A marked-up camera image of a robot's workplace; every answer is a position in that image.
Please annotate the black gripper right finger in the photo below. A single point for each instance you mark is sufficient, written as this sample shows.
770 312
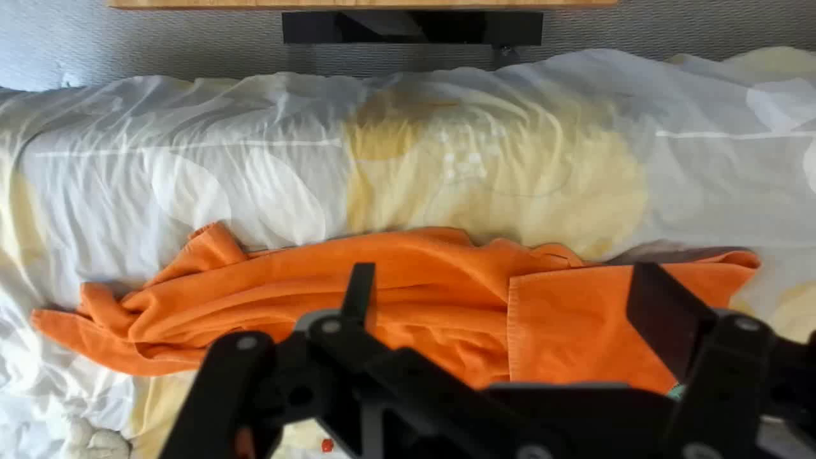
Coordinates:
724 362

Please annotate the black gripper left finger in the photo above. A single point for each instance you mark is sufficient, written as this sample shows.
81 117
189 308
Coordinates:
251 387

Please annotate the orange towel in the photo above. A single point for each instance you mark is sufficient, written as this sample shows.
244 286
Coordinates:
490 312

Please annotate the white and yellow bed duvet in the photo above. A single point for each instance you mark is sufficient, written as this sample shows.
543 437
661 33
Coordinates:
604 151

